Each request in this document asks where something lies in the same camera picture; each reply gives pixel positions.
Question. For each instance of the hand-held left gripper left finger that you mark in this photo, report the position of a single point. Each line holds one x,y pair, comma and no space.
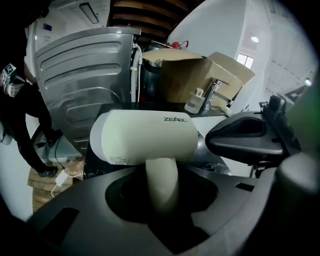
87,220

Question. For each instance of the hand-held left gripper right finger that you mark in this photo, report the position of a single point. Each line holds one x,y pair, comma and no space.
237,220

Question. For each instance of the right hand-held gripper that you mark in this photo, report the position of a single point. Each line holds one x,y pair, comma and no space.
277,117

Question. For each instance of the cream white hair dryer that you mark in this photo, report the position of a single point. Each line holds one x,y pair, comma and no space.
142,135

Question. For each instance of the chrome faucet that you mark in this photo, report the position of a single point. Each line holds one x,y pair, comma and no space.
212,92

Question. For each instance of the small glass jar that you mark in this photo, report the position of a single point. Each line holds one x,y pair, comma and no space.
193,102

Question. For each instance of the brown wooden pallet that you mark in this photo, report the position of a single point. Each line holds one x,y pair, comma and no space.
42,190

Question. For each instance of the large cardboard box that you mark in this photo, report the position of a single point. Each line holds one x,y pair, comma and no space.
190,75

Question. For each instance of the dark grey washing machine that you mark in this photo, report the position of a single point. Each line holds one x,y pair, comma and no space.
82,82

